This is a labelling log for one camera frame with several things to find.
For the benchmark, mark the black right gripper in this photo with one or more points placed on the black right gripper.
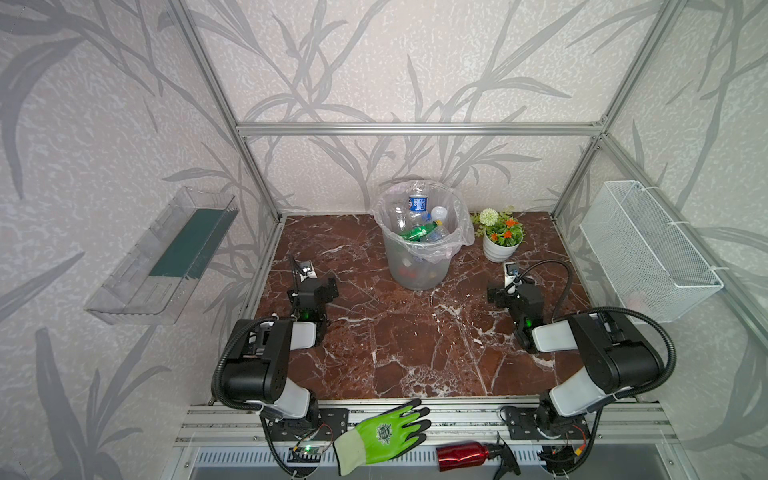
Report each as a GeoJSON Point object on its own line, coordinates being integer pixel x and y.
{"type": "Point", "coordinates": [507, 294]}

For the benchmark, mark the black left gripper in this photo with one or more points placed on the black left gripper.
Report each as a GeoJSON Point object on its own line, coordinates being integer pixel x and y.
{"type": "Point", "coordinates": [308, 288]}

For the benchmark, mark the green soda bottle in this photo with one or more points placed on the green soda bottle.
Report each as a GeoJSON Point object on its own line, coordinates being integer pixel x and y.
{"type": "Point", "coordinates": [417, 233]}

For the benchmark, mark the crushed bottle blue label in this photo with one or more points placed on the crushed bottle blue label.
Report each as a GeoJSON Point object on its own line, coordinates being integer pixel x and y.
{"type": "Point", "coordinates": [418, 207]}

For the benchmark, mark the grey bottle red label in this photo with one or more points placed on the grey bottle red label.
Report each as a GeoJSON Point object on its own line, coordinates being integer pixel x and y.
{"type": "Point", "coordinates": [439, 215]}

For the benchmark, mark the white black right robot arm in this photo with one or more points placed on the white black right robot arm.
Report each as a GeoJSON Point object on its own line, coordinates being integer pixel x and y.
{"type": "Point", "coordinates": [624, 353]}

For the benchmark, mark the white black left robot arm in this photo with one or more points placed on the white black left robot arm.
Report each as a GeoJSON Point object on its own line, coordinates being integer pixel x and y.
{"type": "Point", "coordinates": [252, 371]}

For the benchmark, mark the clear plastic bin liner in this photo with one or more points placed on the clear plastic bin liner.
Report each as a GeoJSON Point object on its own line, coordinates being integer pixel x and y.
{"type": "Point", "coordinates": [390, 211]}

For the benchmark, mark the grey mesh waste bin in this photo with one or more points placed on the grey mesh waste bin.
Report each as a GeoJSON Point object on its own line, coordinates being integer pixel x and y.
{"type": "Point", "coordinates": [414, 275]}

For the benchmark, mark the white pot artificial flowers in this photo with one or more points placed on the white pot artificial flowers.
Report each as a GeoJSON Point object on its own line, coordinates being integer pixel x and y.
{"type": "Point", "coordinates": [501, 233]}

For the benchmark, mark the green circuit board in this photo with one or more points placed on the green circuit board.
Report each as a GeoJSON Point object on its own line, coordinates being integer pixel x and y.
{"type": "Point", "coordinates": [308, 453]}

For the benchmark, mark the green black work glove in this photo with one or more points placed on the green black work glove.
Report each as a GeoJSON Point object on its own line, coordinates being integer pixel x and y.
{"type": "Point", "coordinates": [384, 437]}

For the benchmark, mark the red spray bottle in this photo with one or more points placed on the red spray bottle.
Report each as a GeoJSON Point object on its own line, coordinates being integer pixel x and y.
{"type": "Point", "coordinates": [474, 454]}

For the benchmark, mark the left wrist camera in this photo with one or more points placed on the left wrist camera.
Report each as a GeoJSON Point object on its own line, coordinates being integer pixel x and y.
{"type": "Point", "coordinates": [302, 270]}

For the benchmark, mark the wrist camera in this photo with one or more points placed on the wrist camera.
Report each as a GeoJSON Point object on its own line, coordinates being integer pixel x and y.
{"type": "Point", "coordinates": [511, 274]}
{"type": "Point", "coordinates": [302, 270]}

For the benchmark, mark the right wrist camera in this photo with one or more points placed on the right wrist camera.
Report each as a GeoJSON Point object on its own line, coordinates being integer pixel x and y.
{"type": "Point", "coordinates": [511, 274]}

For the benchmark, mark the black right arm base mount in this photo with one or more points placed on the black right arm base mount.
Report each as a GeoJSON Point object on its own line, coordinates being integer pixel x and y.
{"type": "Point", "coordinates": [543, 423]}

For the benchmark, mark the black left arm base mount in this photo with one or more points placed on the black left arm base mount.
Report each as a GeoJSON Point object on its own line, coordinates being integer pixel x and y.
{"type": "Point", "coordinates": [325, 424]}

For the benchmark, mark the white wire wall basket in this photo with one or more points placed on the white wire wall basket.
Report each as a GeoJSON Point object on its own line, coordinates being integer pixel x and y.
{"type": "Point", "coordinates": [651, 264]}

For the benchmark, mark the clear acrylic wall shelf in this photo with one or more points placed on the clear acrylic wall shelf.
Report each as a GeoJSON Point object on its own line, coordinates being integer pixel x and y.
{"type": "Point", "coordinates": [158, 276]}

